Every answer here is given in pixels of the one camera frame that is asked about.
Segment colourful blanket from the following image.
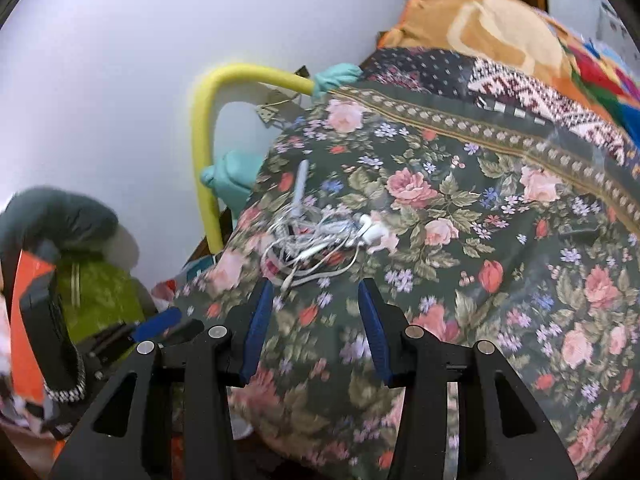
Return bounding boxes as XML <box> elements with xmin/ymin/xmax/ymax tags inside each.
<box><xmin>377</xmin><ymin>0</ymin><xmax>640</xmax><ymax>151</ymax></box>

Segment floral bedspread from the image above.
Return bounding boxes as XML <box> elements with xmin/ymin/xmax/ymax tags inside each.
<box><xmin>170</xmin><ymin>82</ymin><xmax>640</xmax><ymax>480</ymax></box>

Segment dark grey cloth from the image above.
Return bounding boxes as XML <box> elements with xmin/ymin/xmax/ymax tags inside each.
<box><xmin>0</xmin><ymin>186</ymin><xmax>121</xmax><ymax>266</ymax></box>

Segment black usb stick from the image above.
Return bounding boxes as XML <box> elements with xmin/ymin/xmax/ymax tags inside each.
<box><xmin>557</xmin><ymin>227</ymin><xmax>599</xmax><ymax>242</ymax></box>

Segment yellow foam tube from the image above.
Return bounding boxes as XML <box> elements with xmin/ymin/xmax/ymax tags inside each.
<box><xmin>191</xmin><ymin>62</ymin><xmax>316</xmax><ymax>253</ymax></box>

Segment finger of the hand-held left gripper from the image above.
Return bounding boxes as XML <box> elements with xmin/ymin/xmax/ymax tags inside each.
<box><xmin>134</xmin><ymin>307</ymin><xmax>182</xmax><ymax>342</ymax></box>
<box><xmin>162</xmin><ymin>318</ymin><xmax>206</xmax><ymax>346</ymax></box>

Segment dark patterned quilt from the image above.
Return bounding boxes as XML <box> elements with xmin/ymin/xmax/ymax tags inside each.
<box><xmin>360</xmin><ymin>46</ymin><xmax>640</xmax><ymax>166</ymax></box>

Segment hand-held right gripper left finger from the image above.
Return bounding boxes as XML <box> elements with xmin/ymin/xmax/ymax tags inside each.
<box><xmin>47</xmin><ymin>279</ymin><xmax>276</xmax><ymax>480</ymax></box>

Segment orange box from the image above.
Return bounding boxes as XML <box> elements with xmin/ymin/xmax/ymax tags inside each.
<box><xmin>10</xmin><ymin>250</ymin><xmax>59</xmax><ymax>406</ymax></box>

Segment white plastic stick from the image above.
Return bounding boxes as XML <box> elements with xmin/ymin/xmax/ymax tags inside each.
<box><xmin>292</xmin><ymin>160</ymin><xmax>311</xmax><ymax>216</ymax></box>

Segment white cables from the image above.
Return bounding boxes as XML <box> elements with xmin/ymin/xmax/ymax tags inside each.
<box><xmin>260</xmin><ymin>205</ymin><xmax>401</xmax><ymax>291</ymax></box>

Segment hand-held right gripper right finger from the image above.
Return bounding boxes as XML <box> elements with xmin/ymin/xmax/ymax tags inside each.
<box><xmin>357</xmin><ymin>277</ymin><xmax>583</xmax><ymax>480</ymax></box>

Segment teal cloth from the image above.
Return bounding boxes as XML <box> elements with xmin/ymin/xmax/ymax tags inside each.
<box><xmin>201</xmin><ymin>62</ymin><xmax>364</xmax><ymax>211</ymax></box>

